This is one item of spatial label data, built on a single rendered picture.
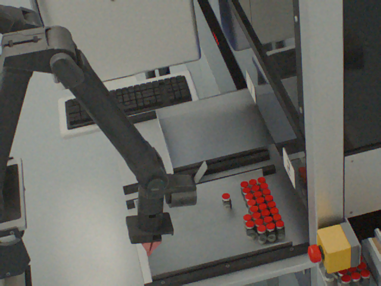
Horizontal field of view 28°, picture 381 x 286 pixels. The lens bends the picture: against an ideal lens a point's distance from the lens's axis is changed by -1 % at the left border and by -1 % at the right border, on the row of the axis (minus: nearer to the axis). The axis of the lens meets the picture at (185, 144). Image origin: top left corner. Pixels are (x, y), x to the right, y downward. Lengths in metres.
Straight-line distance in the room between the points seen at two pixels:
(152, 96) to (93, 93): 0.99
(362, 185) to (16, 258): 0.83
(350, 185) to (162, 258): 0.50
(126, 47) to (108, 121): 1.03
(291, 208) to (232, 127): 0.36
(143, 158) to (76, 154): 2.02
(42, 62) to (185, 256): 0.69
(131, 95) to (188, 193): 0.82
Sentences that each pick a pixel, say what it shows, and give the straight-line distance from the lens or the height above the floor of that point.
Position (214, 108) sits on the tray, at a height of 0.88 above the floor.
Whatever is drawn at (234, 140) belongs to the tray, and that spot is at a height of 0.88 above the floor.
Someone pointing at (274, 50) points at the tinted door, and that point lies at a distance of 1.74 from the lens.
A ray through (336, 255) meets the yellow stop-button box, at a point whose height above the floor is 1.01.
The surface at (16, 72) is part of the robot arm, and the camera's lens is 1.39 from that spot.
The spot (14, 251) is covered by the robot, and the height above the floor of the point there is 0.97.
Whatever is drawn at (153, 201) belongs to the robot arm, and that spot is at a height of 1.12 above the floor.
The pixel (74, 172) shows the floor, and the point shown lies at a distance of 3.49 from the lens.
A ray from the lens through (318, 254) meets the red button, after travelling 1.67.
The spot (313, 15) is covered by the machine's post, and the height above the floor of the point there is 1.56.
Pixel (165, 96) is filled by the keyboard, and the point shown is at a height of 0.82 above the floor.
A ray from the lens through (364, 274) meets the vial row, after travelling 1.75.
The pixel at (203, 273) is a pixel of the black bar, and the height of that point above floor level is 0.90.
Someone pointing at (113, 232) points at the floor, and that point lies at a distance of 3.18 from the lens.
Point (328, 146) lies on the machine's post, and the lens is 1.56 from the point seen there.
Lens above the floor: 2.29
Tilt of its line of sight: 41 degrees down
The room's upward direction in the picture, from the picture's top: 10 degrees counter-clockwise
